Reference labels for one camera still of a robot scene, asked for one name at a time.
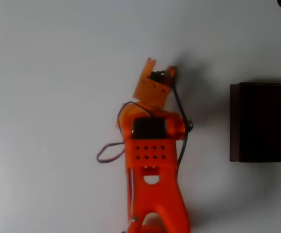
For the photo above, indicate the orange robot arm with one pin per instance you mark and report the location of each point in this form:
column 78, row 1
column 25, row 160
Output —
column 152, row 155

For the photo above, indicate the dark brown open box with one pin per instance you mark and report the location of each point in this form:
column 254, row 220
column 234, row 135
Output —
column 266, row 122

